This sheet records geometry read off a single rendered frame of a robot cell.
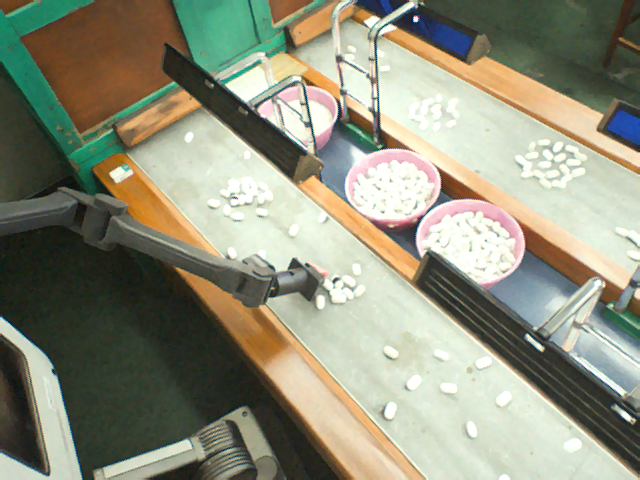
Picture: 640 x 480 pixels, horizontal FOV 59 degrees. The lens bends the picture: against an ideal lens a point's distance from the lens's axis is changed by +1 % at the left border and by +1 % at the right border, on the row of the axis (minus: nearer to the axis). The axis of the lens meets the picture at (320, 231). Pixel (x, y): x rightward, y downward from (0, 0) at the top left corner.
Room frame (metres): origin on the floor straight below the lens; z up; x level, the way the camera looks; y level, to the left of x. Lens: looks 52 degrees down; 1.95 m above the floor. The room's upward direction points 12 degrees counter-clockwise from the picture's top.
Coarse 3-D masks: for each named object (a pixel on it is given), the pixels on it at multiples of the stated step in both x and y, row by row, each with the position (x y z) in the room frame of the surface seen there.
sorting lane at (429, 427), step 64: (192, 128) 1.49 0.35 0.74; (192, 192) 1.20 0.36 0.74; (320, 256) 0.87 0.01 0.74; (320, 320) 0.68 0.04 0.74; (384, 320) 0.65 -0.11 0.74; (448, 320) 0.61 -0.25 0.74; (384, 384) 0.49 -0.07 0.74; (512, 384) 0.44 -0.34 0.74; (448, 448) 0.33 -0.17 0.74; (512, 448) 0.31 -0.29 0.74
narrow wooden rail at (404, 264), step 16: (208, 112) 1.55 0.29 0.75; (304, 192) 1.10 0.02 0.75; (320, 192) 1.07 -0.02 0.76; (336, 208) 1.00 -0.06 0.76; (352, 208) 0.99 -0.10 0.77; (352, 224) 0.94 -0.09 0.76; (368, 224) 0.93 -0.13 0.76; (368, 240) 0.87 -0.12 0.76; (384, 240) 0.86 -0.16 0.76; (384, 256) 0.81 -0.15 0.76; (400, 256) 0.80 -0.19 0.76; (400, 272) 0.76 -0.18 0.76; (416, 288) 0.71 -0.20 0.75; (512, 368) 0.47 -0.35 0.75; (528, 384) 0.43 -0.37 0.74; (624, 464) 0.24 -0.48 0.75
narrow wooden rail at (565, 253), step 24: (312, 72) 1.63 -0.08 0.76; (336, 96) 1.48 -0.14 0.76; (360, 120) 1.37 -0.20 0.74; (384, 120) 1.32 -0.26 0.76; (408, 144) 1.19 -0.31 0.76; (456, 168) 1.06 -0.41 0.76; (456, 192) 1.02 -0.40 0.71; (480, 192) 0.96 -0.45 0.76; (504, 192) 0.94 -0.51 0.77; (528, 216) 0.85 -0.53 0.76; (528, 240) 0.81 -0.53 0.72; (552, 240) 0.76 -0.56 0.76; (576, 240) 0.75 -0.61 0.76; (552, 264) 0.74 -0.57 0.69; (576, 264) 0.69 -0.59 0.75; (600, 264) 0.67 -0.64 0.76; (624, 288) 0.59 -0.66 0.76
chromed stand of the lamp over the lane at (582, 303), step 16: (592, 288) 0.43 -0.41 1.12; (576, 304) 0.41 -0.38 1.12; (592, 304) 0.44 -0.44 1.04; (560, 320) 0.38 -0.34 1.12; (576, 320) 0.44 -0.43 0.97; (528, 336) 0.37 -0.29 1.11; (544, 336) 0.36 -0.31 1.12; (576, 336) 0.44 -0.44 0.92; (592, 336) 0.42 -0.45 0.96; (624, 352) 0.37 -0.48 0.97; (592, 368) 0.40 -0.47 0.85; (624, 400) 0.25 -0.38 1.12; (624, 416) 0.23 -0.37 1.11
